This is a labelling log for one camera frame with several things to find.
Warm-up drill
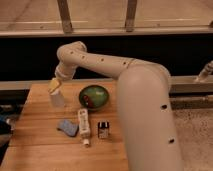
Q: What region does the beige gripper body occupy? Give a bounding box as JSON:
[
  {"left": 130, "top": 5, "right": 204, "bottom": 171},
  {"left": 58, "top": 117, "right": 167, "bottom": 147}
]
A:
[{"left": 55, "top": 64, "right": 76, "bottom": 81}]

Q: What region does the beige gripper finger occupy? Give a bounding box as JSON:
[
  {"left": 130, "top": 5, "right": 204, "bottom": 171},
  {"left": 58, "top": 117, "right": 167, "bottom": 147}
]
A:
[{"left": 48, "top": 78, "right": 61, "bottom": 93}]

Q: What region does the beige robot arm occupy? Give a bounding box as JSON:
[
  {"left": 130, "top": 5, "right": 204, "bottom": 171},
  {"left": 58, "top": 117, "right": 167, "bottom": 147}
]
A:
[{"left": 49, "top": 41, "right": 184, "bottom": 171}]

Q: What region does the black and white eraser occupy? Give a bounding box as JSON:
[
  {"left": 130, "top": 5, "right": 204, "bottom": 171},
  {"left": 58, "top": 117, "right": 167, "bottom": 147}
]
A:
[{"left": 98, "top": 121, "right": 110, "bottom": 139}]

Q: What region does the green bowl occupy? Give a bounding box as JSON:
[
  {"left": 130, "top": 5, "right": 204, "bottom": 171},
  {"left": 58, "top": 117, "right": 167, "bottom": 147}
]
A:
[{"left": 79, "top": 85, "right": 109, "bottom": 111}]

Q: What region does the blue sponge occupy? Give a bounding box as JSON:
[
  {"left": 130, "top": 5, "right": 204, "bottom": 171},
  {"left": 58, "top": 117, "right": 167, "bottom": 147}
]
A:
[{"left": 57, "top": 120, "right": 78, "bottom": 137}]

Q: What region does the white tube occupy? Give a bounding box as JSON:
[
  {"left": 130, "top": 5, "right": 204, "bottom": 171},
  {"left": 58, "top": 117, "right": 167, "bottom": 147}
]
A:
[{"left": 78, "top": 108, "right": 91, "bottom": 147}]

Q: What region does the left metal post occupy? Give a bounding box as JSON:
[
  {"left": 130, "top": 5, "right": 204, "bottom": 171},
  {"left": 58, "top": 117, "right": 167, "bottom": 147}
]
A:
[{"left": 57, "top": 0, "right": 73, "bottom": 34}]

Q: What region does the metal post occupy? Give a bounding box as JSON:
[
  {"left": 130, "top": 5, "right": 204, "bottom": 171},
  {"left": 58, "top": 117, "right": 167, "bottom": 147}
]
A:
[
  {"left": 125, "top": 0, "right": 137, "bottom": 32},
  {"left": 57, "top": 0, "right": 73, "bottom": 34}
]

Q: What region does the right metal post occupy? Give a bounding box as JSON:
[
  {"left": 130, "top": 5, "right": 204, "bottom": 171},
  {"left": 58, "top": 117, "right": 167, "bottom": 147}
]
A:
[{"left": 125, "top": 0, "right": 137, "bottom": 32}]

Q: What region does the metal rail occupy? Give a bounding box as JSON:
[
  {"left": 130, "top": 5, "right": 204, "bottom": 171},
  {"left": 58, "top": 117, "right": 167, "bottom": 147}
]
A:
[{"left": 0, "top": 76, "right": 213, "bottom": 93}]

